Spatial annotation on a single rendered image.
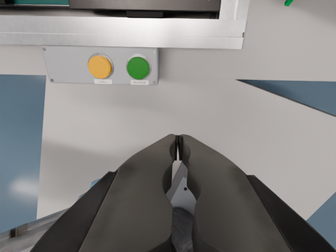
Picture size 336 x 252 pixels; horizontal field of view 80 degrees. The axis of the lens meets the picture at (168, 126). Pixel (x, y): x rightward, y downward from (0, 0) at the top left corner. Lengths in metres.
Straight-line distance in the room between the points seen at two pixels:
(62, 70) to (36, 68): 0.15
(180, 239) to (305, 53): 0.50
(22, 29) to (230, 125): 0.49
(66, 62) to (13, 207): 2.26
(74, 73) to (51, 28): 0.08
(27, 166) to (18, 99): 0.62
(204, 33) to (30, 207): 2.34
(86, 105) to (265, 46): 0.45
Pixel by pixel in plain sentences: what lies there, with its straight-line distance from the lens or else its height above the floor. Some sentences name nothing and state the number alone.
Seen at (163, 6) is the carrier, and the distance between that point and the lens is 0.37.
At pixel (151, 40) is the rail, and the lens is 0.38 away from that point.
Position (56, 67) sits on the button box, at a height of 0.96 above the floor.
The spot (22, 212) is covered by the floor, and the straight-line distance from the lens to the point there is 2.61.
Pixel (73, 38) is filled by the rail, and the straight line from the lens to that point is 0.42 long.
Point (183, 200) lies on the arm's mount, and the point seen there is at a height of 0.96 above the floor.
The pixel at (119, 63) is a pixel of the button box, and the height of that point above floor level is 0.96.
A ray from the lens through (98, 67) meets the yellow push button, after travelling 0.40.
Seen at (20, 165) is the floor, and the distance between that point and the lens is 2.16.
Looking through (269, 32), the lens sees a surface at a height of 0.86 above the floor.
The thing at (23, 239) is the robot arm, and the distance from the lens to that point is 0.38.
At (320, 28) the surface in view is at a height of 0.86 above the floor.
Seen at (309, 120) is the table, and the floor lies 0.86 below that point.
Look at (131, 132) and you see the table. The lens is 0.56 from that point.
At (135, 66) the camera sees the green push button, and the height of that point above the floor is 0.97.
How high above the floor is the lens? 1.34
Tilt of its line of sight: 62 degrees down
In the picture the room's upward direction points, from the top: 177 degrees counter-clockwise
